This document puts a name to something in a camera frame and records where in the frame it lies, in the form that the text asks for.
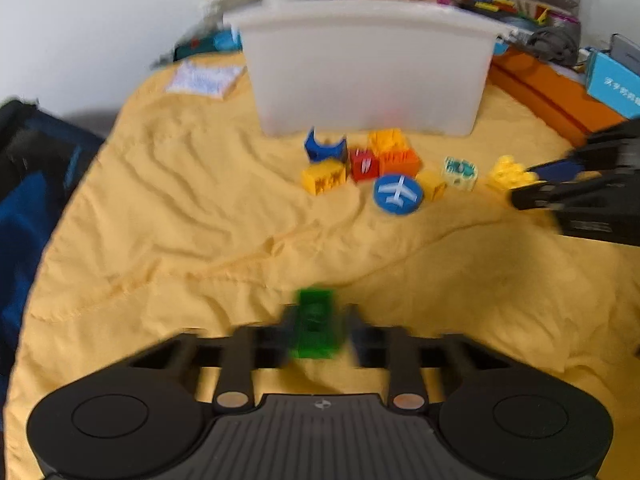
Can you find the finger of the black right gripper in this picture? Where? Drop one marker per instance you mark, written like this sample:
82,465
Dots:
603,208
606,150

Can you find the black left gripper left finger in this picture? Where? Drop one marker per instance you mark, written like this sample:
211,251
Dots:
139,415

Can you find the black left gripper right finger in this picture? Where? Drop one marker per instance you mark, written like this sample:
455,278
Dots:
491,411

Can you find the small yellow brick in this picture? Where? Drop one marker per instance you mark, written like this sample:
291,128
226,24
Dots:
432,185

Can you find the green building brick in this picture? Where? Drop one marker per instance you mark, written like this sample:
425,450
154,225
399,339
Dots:
318,333

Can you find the red building brick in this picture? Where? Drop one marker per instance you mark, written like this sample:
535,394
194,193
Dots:
363,164

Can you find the orange box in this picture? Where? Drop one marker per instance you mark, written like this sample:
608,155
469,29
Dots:
562,103

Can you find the blue cardboard box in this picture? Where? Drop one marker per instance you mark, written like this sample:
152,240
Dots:
613,84

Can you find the yellow studded brick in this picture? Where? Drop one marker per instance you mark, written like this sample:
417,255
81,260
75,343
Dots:
508,174

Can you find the teal patterned block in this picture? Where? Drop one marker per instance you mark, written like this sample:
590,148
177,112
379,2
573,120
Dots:
459,173

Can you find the yellow cloth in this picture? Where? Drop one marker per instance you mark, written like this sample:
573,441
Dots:
190,217

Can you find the blue airplane disc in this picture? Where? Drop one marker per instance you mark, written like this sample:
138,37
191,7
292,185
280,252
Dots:
397,194

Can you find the orange building brick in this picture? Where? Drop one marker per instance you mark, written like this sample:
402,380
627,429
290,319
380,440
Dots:
394,153

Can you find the blue fabric chair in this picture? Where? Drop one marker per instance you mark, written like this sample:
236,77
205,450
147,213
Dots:
43,160

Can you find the yellow printed brick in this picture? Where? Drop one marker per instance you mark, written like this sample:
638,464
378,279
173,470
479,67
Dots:
323,176

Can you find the blue arch brick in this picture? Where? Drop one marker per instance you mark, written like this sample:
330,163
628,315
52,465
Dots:
318,152

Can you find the translucent white plastic bin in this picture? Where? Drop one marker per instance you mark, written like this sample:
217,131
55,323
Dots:
342,65

